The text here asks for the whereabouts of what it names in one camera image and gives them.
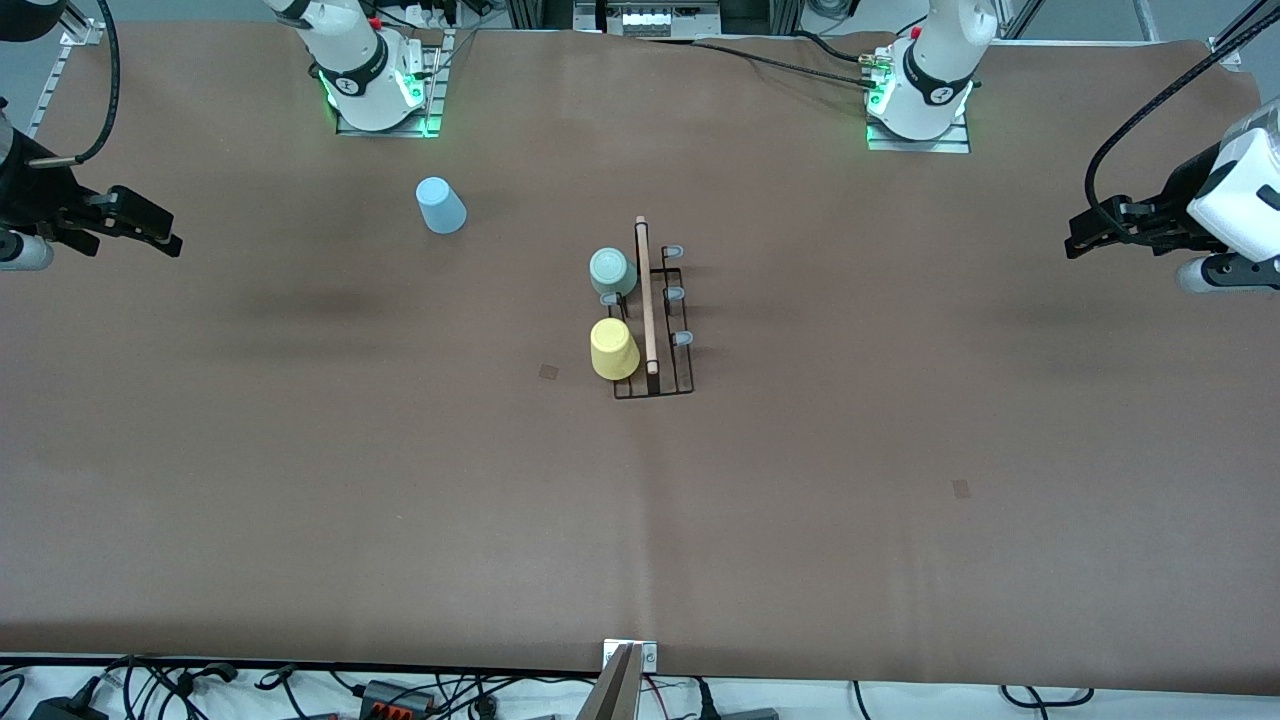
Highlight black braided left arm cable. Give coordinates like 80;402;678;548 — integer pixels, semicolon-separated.
1085;0;1280;237

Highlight yellow plastic cup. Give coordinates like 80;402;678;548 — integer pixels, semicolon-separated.
590;318;642;382

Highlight black cable pair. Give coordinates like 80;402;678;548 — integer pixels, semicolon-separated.
640;34;881;91

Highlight black wire cup holder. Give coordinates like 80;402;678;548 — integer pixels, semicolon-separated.
598;215;697;402

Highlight black looped floor cable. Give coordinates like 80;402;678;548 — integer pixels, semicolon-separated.
1000;684;1097;707

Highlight aluminium frame rail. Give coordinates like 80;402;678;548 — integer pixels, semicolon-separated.
1208;0;1280;71
20;20;103;143

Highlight black orange connector box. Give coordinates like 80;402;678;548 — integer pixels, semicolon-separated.
360;680;437;717

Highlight white power strip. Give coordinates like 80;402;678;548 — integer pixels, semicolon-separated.
598;0;721;39

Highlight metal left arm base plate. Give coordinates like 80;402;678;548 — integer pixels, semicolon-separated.
865;110;972;154

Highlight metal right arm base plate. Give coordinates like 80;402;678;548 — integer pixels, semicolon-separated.
335;30;447;138

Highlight tangled black floor cables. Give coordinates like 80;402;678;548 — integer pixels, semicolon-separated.
0;655;301;720

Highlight brown table cover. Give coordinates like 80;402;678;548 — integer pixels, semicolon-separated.
0;22;1280;696

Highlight grey camera post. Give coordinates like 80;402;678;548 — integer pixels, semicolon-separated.
578;644;642;720

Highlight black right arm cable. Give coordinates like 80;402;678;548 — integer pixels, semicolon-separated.
25;0;122;167

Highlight black power adapter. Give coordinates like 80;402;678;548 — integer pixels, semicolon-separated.
30;694;107;720

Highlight light blue plastic cup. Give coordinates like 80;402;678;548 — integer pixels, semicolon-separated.
416;177;468;235

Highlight pale green plastic cup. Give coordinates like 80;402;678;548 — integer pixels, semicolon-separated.
589;247;639;299

